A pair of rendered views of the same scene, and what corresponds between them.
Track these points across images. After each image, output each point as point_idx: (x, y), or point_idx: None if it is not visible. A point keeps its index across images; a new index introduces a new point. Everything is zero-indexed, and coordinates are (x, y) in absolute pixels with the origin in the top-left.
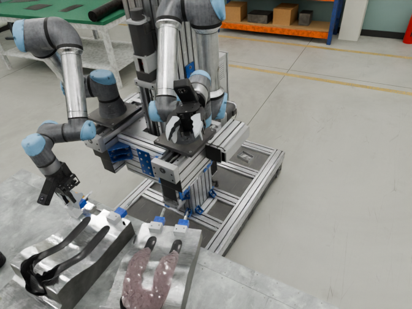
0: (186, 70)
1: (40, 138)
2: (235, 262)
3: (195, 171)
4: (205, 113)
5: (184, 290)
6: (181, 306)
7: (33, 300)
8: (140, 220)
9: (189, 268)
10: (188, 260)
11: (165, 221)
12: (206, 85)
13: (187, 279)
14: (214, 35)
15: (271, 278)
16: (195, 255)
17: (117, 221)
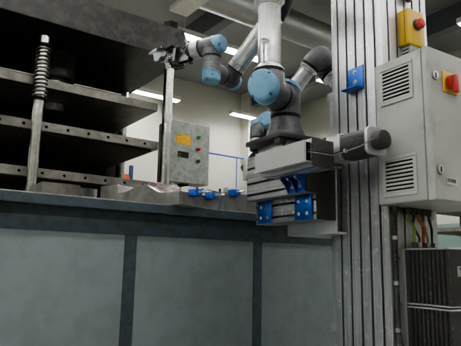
0: (348, 76)
1: (255, 119)
2: (134, 201)
3: (265, 187)
4: (162, 45)
5: (133, 189)
6: (125, 193)
7: None
8: (234, 211)
9: (145, 185)
10: (154, 188)
11: (211, 196)
12: (201, 40)
13: (139, 187)
14: (258, 7)
15: (97, 198)
16: (158, 193)
17: (224, 191)
